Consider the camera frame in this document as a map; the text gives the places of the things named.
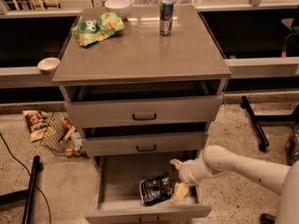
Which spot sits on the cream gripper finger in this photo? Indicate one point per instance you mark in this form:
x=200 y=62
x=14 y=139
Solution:
x=177 y=163
x=180 y=191

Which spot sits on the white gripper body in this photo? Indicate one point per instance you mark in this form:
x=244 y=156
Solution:
x=186 y=173

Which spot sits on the blue chip bag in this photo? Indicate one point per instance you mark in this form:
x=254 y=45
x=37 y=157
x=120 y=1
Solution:
x=156 y=190

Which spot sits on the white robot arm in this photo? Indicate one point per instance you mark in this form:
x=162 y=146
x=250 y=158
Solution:
x=214 y=161

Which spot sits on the top grey drawer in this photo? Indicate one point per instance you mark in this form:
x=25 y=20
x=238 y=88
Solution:
x=143 y=111

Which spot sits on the grey drawer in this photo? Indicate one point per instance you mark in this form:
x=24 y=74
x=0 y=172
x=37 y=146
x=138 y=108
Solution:
x=119 y=200
x=145 y=143
x=143 y=111

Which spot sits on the middle grey drawer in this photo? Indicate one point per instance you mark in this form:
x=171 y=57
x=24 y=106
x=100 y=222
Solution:
x=145 y=143

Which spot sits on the bottom grey drawer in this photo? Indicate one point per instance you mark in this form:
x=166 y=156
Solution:
x=119 y=200

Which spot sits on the grey drawer cabinet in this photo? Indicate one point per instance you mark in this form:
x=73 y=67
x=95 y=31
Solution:
x=140 y=63

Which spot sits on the brown snack bag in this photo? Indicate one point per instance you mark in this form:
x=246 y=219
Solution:
x=36 y=123

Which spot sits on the green chip bag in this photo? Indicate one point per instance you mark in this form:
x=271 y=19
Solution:
x=97 y=30

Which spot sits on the black stand leg right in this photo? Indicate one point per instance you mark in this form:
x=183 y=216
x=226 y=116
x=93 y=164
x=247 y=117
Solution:
x=257 y=120

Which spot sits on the black stand leg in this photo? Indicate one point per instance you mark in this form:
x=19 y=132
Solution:
x=27 y=195
x=257 y=120

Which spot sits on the black foot bottom right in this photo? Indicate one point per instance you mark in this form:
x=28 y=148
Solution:
x=267 y=219

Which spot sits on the dark basket right edge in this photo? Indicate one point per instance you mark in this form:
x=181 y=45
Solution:
x=292 y=148

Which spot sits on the black stand leg left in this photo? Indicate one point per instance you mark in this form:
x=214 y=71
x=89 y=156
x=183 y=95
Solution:
x=27 y=195

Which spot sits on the blue drink can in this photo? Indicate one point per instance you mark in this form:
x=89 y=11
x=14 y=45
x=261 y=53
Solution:
x=166 y=17

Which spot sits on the large white bowl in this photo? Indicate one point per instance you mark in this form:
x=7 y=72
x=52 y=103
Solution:
x=120 y=7

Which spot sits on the black wire basket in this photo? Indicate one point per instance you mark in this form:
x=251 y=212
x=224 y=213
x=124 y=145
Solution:
x=62 y=138

